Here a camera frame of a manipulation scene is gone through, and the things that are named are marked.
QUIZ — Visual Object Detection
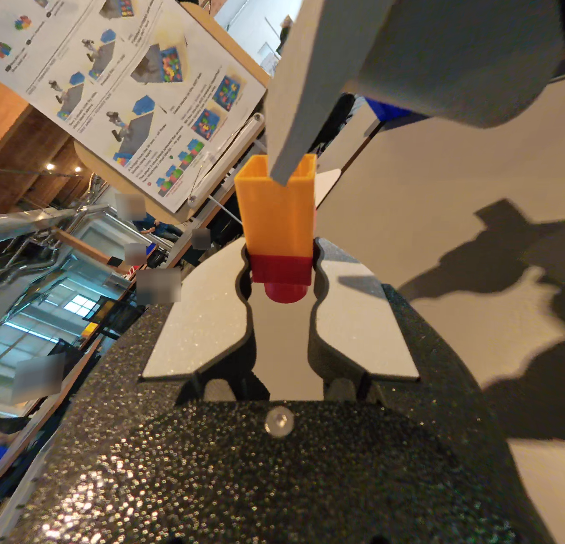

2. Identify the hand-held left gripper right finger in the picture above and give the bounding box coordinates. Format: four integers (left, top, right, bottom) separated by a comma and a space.
308, 236, 421, 382

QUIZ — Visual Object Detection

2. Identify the printed instruction sheet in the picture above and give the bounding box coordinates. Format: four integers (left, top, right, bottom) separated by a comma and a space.
0, 0, 267, 214

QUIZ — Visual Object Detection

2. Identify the metal clipboard clip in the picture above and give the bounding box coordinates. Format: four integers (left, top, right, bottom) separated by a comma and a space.
187, 113, 265, 208

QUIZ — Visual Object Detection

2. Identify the red mega block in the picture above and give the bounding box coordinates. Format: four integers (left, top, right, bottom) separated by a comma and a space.
249, 253, 315, 304

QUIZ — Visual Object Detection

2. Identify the blue plastic bin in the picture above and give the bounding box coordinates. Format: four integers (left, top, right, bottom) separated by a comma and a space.
366, 95, 426, 122

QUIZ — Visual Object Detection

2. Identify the yellow mega block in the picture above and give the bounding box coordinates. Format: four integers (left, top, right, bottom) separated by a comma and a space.
234, 153, 318, 260

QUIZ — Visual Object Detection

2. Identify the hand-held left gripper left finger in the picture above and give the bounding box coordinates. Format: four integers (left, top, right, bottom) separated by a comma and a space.
141, 237, 254, 381

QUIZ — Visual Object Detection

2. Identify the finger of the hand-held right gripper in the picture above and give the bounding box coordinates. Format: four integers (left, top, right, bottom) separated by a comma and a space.
265, 0, 407, 187
344, 0, 565, 129

